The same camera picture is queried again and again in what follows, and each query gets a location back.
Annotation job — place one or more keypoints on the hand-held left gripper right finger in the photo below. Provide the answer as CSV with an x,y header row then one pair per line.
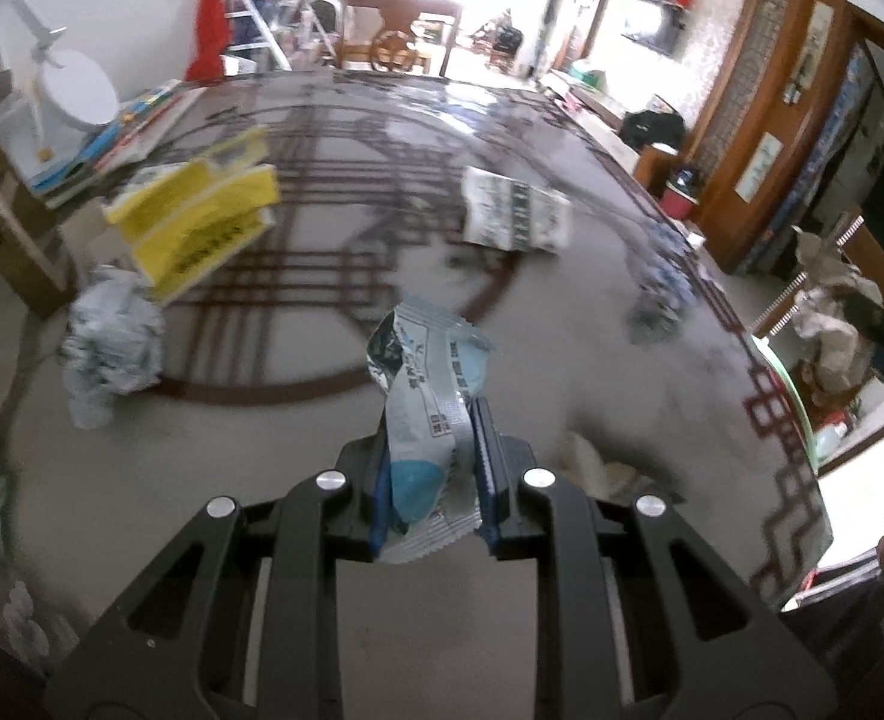
x,y
487,484

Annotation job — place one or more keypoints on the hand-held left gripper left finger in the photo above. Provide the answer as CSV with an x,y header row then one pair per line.
x,y
382,499

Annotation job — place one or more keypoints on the brown paper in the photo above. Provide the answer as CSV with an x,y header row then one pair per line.
x,y
835,315

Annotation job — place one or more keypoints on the silver blue snack wrapper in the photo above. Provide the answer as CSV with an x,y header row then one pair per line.
x,y
419,405

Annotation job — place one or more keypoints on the white crumpled tissue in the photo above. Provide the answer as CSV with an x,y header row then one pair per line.
x,y
607,469

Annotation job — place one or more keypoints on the crumpled clear blue plastic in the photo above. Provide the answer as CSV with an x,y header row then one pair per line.
x,y
663,292

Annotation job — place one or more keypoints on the wooden lattice partition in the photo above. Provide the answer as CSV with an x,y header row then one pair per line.
x,y
779,112

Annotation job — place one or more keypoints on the red bin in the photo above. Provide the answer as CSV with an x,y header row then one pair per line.
x,y
680,199

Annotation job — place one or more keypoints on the white green printed packet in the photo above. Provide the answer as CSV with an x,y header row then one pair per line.
x,y
517,210

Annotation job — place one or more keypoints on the crumpled newspaper ball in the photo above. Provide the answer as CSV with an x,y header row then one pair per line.
x,y
111,345

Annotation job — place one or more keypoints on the black bag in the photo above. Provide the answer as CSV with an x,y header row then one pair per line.
x,y
652,129

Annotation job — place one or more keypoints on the open yellow carton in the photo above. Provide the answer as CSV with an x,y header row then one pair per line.
x,y
209,191

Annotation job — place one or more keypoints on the low white cabinet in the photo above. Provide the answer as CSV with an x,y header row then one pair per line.
x,y
592,101

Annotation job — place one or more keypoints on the wooden dining chair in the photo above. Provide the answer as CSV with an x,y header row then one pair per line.
x,y
397,49

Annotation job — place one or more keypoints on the stack of books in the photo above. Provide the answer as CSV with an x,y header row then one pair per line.
x,y
130,131

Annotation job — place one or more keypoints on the wooden stool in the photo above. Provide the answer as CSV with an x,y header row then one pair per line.
x,y
14,225

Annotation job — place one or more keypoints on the white stepladder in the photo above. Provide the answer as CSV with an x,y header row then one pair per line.
x,y
258,22

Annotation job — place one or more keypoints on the red cloth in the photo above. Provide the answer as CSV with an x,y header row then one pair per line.
x,y
209,22

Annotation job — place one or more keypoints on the white desk lamp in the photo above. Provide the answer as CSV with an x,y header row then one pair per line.
x,y
78,90

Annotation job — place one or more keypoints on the small framed wall picture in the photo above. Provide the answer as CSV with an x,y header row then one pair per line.
x,y
758,166

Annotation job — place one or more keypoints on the tall framed wall picture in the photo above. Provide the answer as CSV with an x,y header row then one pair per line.
x,y
809,52

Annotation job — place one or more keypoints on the wall shelf with television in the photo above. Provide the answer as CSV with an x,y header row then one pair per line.
x,y
655,19

